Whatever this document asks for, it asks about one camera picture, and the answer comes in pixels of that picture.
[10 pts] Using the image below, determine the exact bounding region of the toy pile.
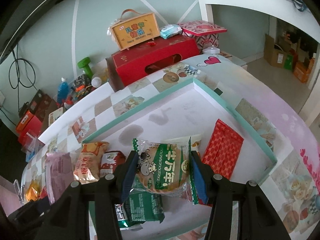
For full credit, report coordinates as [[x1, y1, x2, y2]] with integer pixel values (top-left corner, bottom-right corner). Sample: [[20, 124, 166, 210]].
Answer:
[[63, 73, 94, 109]]

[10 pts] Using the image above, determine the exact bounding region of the orange flat box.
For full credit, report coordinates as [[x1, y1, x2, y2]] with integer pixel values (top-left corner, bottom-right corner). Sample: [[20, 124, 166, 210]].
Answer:
[[16, 110, 34, 133]]

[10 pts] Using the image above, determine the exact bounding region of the teal rimmed white tray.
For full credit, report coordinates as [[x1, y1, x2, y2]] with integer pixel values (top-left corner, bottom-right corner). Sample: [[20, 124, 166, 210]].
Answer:
[[81, 77, 278, 240]]

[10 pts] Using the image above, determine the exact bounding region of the yellow cake packet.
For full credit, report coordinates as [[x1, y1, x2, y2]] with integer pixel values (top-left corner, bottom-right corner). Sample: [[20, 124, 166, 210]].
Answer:
[[25, 180, 41, 202]]

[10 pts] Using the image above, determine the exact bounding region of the red white snack packet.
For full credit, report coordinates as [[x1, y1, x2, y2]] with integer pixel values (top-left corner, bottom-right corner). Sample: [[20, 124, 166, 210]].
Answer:
[[100, 151, 126, 178]]

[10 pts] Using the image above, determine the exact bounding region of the beige swiss roll packet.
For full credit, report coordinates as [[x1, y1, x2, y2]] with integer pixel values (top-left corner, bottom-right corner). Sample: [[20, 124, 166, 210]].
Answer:
[[73, 141, 109, 184]]

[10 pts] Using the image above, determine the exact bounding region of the black cable on wall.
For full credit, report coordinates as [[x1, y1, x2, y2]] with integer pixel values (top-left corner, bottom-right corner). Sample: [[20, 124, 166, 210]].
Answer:
[[0, 43, 38, 128]]

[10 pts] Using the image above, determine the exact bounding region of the white green cracker packet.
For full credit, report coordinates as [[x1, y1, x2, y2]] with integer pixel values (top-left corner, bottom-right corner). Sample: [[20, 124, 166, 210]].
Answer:
[[115, 204, 142, 231]]

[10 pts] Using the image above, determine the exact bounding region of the dark green snack packet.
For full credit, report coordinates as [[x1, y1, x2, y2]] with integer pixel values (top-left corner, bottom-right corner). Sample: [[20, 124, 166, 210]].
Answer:
[[124, 191, 165, 223]]

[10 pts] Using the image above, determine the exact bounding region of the clear plastic box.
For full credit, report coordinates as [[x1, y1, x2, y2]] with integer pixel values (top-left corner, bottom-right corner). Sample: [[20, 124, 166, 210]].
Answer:
[[22, 132, 44, 163]]

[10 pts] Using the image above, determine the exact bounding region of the pink snack packet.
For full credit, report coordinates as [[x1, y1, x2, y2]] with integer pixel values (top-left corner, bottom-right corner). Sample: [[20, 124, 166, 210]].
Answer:
[[45, 152, 74, 204]]

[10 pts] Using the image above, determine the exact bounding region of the red patterned pouch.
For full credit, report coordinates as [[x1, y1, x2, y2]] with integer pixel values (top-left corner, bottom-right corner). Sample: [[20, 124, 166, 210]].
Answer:
[[178, 20, 227, 53]]

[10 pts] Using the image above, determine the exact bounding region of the green cow biscuit packet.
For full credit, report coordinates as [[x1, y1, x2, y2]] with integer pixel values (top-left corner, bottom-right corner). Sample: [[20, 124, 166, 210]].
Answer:
[[132, 138, 199, 205]]

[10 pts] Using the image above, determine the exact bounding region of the green dumbbell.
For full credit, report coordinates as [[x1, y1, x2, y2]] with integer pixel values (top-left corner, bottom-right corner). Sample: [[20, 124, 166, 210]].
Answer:
[[77, 57, 93, 79]]

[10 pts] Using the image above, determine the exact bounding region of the blue water bottle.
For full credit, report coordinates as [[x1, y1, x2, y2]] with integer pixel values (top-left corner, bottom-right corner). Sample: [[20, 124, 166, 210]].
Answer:
[[57, 77, 69, 105]]

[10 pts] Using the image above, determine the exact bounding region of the yellow wooden handle box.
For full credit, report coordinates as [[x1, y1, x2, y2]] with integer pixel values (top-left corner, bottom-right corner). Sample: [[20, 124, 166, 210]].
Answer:
[[107, 9, 160, 51]]

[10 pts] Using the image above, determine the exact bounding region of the red box stack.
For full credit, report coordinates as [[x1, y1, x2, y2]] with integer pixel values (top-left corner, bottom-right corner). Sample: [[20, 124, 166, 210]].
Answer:
[[18, 89, 55, 145]]

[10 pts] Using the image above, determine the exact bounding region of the card game box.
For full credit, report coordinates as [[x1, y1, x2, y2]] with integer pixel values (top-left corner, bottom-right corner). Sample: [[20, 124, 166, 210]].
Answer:
[[48, 107, 65, 126]]

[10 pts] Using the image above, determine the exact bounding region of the smartphone on stand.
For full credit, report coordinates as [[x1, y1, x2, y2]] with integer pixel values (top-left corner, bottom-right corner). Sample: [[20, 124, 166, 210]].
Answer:
[[13, 179, 24, 205]]

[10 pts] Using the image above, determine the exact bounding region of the wet wipes pack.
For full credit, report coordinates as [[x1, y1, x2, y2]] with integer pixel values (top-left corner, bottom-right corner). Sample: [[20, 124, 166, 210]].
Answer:
[[160, 24, 182, 40]]

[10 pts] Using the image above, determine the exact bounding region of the red peanut snack bag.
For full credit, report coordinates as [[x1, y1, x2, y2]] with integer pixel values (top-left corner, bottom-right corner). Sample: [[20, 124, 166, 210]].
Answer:
[[39, 186, 48, 199]]

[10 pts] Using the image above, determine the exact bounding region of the large red gift box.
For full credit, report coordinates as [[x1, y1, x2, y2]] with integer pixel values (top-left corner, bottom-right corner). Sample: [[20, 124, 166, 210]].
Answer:
[[106, 35, 200, 92]]

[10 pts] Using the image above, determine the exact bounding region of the clear bottle white cap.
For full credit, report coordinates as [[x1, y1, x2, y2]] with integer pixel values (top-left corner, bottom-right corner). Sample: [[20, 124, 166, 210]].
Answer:
[[91, 76, 103, 88]]

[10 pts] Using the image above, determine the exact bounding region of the black television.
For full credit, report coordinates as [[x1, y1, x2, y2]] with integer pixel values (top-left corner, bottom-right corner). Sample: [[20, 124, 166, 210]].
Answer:
[[1, 0, 64, 62]]

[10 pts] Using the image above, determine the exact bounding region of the red patterned wafer packet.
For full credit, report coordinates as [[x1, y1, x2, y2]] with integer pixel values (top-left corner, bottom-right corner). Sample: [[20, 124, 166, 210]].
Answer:
[[202, 119, 244, 179]]

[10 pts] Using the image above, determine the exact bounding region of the white shelf unit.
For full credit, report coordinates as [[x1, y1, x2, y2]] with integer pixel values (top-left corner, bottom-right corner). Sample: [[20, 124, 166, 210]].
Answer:
[[198, 0, 319, 126]]

